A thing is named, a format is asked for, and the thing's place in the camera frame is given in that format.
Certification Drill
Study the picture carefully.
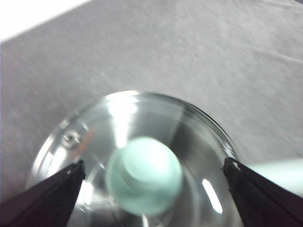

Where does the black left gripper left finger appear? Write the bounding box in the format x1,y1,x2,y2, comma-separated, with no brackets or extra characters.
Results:
0,160,86,227

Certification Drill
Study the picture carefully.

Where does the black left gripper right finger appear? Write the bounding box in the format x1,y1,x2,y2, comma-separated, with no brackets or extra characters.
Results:
222,157,303,227

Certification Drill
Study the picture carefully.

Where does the glass lid with green knob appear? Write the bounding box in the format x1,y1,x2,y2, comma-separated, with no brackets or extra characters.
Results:
25,91,240,227

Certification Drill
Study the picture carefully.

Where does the mint green pot with handle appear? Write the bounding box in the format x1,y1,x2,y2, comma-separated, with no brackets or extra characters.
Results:
246,157,303,198

